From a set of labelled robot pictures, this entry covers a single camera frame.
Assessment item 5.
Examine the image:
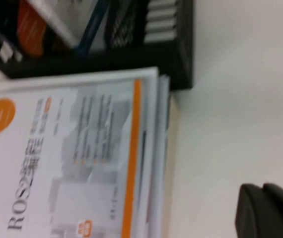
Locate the black mesh plastic book stand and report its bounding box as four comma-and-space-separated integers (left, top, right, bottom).
0, 0, 194, 90

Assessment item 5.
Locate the white car suspension book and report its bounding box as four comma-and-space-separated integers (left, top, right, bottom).
23, 0, 111, 54

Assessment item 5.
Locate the white orange ROS2 book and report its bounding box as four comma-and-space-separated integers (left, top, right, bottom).
0, 79, 142, 238

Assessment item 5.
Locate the magazine with man in suit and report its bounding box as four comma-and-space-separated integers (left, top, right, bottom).
0, 66, 162, 238

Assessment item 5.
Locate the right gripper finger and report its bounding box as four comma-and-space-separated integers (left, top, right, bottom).
234, 182, 283, 238

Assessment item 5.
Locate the dark blue mobile robot book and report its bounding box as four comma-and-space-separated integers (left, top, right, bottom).
0, 0, 68, 60

